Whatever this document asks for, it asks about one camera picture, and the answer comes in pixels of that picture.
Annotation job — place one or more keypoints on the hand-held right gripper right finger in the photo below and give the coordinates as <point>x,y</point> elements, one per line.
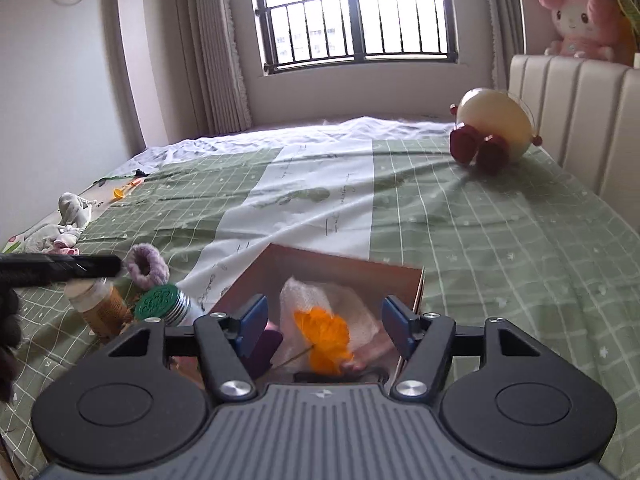
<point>396,324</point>

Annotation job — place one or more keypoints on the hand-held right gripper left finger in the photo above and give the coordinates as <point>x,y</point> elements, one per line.
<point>252,321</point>

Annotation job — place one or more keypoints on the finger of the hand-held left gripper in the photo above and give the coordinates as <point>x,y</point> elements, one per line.
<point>92,266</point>

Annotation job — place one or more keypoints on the pink and purple sponge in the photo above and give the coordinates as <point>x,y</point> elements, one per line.
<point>267,351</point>

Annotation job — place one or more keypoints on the lilac fuzzy scrunchie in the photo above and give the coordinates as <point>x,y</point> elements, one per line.
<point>136,266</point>

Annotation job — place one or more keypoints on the white paper towel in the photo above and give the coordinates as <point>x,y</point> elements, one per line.
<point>352,310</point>

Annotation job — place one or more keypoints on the orange artificial flower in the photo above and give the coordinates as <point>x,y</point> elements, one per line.
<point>325,335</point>

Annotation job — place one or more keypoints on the pink cardboard box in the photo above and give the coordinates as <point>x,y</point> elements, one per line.
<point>320,267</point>

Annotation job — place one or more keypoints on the person's left hand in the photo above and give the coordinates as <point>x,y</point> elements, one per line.
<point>9,340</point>

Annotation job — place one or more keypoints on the white crumpled cloth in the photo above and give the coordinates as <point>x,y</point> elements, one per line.
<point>47,237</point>

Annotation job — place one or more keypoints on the clear plastic jar beige contents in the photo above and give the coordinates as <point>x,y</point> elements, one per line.
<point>102,312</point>

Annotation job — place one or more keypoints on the grey plush toy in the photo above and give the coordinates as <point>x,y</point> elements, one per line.
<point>75,210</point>

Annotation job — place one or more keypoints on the glass jar with green lid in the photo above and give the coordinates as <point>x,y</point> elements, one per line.
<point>159,302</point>

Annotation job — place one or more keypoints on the small yellow orange toy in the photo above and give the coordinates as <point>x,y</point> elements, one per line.
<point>122,191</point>

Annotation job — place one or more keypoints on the green plastic stem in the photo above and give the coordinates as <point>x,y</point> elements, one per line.
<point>112,179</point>

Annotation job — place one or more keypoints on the green checked bedspread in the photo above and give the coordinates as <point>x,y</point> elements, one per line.
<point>500,240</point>

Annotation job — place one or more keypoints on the cream round plush toy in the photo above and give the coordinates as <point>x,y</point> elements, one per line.
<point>495,117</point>

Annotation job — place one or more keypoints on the beige curtain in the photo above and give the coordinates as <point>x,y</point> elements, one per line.
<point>502,20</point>
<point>215,50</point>

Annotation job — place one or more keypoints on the cream padded headboard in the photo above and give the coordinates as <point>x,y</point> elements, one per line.
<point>585,120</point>

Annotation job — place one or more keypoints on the barred window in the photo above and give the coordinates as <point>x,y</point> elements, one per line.
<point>355,10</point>

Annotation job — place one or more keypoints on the pink plush toy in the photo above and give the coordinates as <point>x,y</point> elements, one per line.
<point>582,22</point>

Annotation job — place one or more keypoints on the green leafy plant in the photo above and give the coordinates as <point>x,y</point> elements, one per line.
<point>629,0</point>

